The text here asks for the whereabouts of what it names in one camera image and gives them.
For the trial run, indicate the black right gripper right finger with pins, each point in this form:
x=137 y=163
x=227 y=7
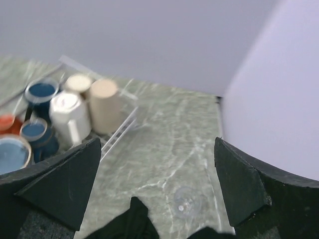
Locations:
x=263 y=201

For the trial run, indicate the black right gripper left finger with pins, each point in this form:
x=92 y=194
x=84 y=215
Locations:
x=48 y=200

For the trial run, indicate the dark navy glazed mug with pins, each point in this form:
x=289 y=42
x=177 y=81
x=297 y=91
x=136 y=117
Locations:
x=41 y=137

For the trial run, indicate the orange ceramic mug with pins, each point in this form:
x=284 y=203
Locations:
x=10 y=124

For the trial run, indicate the white faceted mug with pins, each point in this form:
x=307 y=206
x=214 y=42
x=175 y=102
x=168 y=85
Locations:
x=70 y=117

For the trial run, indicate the blue enamel mug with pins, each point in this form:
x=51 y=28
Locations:
x=38 y=95

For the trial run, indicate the tall beige tumbler cup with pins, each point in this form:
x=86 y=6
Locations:
x=105 y=106

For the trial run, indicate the brown and cream cup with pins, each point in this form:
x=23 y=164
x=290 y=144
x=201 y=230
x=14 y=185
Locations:
x=79 y=84

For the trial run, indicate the clear plastic cup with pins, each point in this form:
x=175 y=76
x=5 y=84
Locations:
x=187 y=202

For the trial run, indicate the black cloth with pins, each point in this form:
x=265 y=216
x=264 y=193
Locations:
x=135 y=223

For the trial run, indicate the white wire dish rack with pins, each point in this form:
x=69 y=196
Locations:
x=14 y=78

